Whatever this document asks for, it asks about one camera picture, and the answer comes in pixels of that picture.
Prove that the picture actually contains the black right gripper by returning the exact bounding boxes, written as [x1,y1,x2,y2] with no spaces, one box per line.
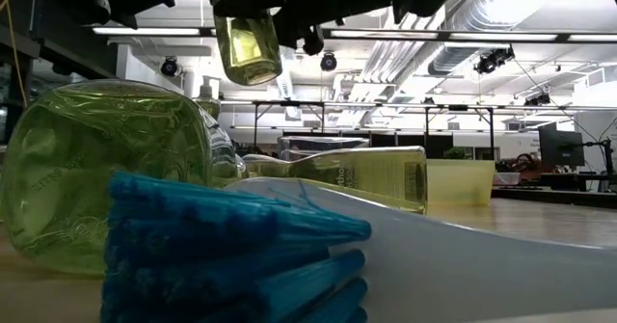
[211,0,338,44]

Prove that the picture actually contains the yellow-green dish soap bottle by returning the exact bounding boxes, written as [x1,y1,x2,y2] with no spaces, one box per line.
[213,0,284,87]
[192,75,223,121]
[243,145,429,216]
[0,79,245,276]

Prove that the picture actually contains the blue and white dish brush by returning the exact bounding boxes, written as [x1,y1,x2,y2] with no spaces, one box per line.
[100,171,617,323]

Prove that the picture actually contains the clear plastic bin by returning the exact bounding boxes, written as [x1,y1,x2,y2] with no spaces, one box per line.
[277,136,370,163]

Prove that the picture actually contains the long ceiling light bar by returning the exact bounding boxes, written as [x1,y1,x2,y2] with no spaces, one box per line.
[91,25,617,43]

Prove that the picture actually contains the black ceiling spotlight cluster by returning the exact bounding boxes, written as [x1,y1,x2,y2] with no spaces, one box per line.
[474,45,516,75]

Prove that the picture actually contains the translucent yellow plastic bin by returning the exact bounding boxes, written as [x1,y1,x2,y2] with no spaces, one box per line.
[426,157,496,207]

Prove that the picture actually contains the clear storage box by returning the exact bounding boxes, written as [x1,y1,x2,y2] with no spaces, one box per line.
[494,171,523,187]

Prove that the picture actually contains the person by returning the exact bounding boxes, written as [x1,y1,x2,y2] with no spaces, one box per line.
[498,152,537,174]

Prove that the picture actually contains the black computer monitor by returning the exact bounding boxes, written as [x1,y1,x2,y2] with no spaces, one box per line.
[538,122,586,169]

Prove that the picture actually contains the dark background desk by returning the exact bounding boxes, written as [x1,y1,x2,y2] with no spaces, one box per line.
[491,171,617,211]

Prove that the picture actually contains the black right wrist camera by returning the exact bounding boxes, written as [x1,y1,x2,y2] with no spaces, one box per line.
[301,26,327,57]

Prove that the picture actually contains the black frame workstation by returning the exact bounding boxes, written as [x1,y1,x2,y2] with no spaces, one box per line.
[253,99,327,153]
[423,104,496,160]

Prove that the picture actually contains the yellow hanging cable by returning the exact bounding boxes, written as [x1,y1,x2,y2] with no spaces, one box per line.
[0,0,25,107]

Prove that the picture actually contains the silver ventilation duct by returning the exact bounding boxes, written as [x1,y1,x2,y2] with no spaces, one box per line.
[426,0,599,76]

